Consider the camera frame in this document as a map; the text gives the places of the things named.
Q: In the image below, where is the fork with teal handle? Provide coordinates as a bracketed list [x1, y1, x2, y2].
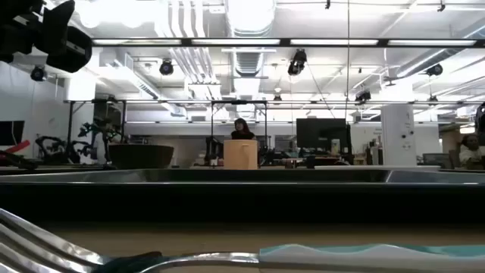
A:
[0, 207, 485, 273]

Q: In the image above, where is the black wall screen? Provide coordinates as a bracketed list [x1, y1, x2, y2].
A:
[0, 120, 26, 147]

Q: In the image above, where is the black bowl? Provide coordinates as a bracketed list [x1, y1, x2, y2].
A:
[107, 143, 176, 170]

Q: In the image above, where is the silver ventilation duct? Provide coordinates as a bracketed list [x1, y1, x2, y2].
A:
[224, 0, 277, 79]

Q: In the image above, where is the LED light strip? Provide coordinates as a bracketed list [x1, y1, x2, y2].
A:
[92, 39, 183, 46]
[289, 39, 380, 46]
[191, 38, 281, 46]
[388, 39, 477, 46]

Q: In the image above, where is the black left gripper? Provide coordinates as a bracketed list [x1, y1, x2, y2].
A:
[0, 0, 93, 74]

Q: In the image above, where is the black serving tray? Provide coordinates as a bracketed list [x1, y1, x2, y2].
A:
[0, 168, 485, 225]

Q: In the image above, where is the person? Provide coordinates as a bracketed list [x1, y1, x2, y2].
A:
[458, 133, 485, 171]
[230, 118, 256, 141]

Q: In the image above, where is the white square pillar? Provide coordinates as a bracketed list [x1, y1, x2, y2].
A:
[380, 103, 418, 167]

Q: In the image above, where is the black background frame stand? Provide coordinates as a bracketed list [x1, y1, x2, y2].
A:
[209, 99, 269, 162]
[64, 98, 128, 165]

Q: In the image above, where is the beige ceramic mug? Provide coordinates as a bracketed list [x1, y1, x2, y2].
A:
[223, 139, 259, 171]

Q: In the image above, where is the black hanging cable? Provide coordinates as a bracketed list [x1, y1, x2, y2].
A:
[346, 0, 351, 121]

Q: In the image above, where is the black hanging camera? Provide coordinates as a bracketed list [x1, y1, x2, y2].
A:
[286, 48, 308, 77]

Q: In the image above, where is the black computer monitor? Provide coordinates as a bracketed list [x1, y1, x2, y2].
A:
[296, 118, 352, 153]

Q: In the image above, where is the red padded bar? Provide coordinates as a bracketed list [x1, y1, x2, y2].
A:
[0, 139, 31, 155]

